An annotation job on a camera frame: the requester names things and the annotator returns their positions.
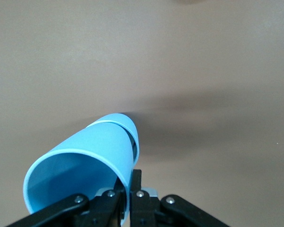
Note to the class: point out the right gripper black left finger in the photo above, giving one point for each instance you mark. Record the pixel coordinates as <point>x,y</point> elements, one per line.
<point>101,210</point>

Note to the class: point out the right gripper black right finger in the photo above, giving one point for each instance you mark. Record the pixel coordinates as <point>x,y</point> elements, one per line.
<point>142,210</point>

